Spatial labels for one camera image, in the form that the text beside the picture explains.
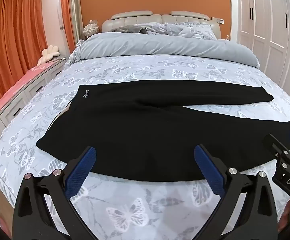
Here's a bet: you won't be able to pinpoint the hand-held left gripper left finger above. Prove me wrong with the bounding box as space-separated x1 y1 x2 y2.
12 146 97 240

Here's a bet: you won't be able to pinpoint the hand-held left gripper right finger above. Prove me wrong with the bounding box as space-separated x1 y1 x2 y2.
194 143 278 240

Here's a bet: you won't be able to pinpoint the black pants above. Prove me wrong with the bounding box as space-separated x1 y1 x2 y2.
36 79 290 182

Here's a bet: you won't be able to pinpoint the white drawer cabinet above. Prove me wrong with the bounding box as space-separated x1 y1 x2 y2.
0 60 67 160

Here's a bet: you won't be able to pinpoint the white wardrobe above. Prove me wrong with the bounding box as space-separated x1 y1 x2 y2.
236 0 290 108

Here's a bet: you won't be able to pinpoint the butterfly print bed sheet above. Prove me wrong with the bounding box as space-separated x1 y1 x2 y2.
0 55 290 240

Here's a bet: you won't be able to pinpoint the cream flower plush toy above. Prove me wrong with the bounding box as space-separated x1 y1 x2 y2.
37 45 61 65

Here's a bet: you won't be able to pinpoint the grey duvet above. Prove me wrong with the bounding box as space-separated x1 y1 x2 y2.
69 32 260 68

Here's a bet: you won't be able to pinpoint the white flower decoration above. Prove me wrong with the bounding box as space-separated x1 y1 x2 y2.
83 23 99 39

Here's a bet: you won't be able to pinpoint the butterfly print pillow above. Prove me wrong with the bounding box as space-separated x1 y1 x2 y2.
164 22 217 40

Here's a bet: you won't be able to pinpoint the dark grey blanket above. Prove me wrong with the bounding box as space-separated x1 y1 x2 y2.
110 25 148 34

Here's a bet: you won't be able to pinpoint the wide orange curtain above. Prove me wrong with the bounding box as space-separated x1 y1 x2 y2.
0 0 48 105

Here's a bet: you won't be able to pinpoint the narrow orange curtain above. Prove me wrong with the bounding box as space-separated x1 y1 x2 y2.
60 0 76 53

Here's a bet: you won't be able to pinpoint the beige padded headboard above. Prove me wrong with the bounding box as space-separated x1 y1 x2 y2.
102 10 221 39

